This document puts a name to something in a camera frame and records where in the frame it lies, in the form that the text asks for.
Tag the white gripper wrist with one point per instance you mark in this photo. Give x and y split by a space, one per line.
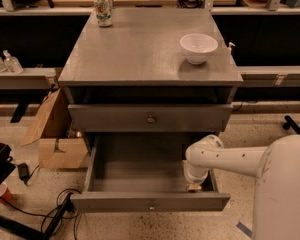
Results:
192 178

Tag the grey drawer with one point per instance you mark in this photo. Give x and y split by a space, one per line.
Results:
150 117
143 172

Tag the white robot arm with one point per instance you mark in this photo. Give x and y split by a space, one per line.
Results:
276 170

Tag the grey wooden drawer cabinet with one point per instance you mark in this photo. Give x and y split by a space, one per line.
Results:
139 60

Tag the grey top drawer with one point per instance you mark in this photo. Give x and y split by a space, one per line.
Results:
150 117

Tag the black leg at right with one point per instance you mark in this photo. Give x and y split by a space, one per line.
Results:
290 123

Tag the brown cardboard box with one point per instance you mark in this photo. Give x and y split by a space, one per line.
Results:
51 128

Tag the white ceramic bowl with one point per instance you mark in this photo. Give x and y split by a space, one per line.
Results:
197 48

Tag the small white pump bottle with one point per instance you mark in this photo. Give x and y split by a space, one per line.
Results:
231 47

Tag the black power adapter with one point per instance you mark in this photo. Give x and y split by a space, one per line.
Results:
23 171

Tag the red plastic cup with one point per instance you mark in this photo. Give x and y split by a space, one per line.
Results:
5 194

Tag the clear sanitizer bottle right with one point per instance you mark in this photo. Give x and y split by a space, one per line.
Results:
12 63

